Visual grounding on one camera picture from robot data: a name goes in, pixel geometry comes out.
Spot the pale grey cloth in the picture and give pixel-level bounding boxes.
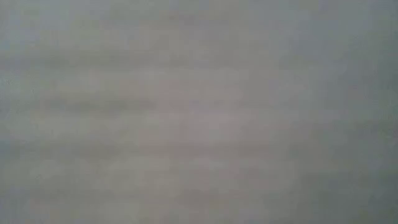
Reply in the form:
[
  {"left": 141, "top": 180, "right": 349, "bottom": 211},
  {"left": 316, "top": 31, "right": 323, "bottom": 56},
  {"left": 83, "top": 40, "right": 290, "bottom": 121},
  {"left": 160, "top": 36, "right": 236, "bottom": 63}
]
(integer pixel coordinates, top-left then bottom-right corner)
[{"left": 0, "top": 0, "right": 398, "bottom": 224}]

